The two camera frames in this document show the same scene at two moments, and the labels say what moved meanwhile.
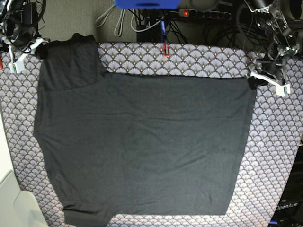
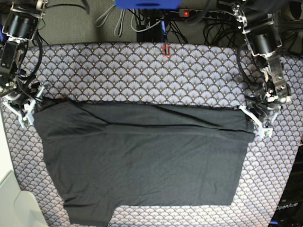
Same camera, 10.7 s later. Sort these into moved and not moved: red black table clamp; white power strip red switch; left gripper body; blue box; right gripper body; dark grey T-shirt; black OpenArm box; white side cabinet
Moved: right gripper body; dark grey T-shirt; left gripper body
Not moved: white power strip red switch; red black table clamp; white side cabinet; black OpenArm box; blue box
